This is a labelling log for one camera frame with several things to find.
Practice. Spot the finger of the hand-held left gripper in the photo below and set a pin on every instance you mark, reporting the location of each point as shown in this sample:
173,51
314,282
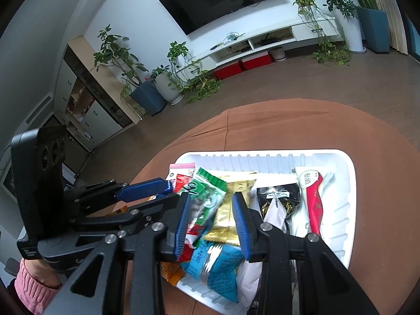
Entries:
131,218
144,188

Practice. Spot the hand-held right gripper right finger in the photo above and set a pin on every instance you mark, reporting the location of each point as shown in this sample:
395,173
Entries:
241,228

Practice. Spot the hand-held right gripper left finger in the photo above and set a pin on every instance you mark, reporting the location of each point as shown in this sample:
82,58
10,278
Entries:
182,228

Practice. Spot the red snack packet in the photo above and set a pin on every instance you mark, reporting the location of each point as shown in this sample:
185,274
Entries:
183,177

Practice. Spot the blue snack packet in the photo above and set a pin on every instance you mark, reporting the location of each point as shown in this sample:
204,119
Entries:
220,265

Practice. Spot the green and white snack packet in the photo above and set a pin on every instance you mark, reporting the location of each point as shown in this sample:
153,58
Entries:
206,190

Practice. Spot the black snack packet gold print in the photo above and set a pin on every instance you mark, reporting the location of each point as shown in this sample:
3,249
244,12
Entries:
279,195

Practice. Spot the white foam tray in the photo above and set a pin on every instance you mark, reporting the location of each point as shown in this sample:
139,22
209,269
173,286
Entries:
338,203

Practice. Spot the person's left forearm pink sleeve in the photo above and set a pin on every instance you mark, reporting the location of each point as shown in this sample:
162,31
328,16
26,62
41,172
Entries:
32,285

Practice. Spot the orange snack packet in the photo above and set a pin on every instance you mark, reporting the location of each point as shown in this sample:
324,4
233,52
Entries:
172,274

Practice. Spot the red and white long packet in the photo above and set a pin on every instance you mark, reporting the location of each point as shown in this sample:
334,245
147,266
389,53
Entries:
311,197

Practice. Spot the wooden display cabinet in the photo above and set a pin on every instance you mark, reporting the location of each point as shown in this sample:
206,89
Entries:
105,111

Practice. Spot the tall plant in blue pot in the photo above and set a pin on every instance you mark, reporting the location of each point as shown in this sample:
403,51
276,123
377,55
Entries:
149,96

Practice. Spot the plant in white ribbed pot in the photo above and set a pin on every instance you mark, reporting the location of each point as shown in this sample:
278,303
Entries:
169,87

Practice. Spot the trailing green floor plant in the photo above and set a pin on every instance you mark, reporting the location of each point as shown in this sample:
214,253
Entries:
201,85

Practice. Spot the small items on console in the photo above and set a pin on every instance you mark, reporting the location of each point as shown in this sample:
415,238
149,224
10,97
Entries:
233,36

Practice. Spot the small white round pot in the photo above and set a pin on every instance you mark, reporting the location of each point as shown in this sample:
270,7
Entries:
278,53

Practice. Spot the white television console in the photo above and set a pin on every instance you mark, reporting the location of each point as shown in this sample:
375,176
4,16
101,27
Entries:
262,39

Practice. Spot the trailing vine plant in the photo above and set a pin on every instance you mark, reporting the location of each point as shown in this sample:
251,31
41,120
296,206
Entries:
329,51

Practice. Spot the leafy plant in white pot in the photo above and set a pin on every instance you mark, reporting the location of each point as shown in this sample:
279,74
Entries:
352,31

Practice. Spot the long-leaf plant in blue pot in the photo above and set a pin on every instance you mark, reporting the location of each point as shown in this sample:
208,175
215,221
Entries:
374,28

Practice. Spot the wooden slat panel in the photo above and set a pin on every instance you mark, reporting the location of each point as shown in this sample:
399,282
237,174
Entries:
393,16

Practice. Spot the black wall television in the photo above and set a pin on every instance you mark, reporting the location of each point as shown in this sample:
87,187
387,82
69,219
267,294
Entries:
220,0

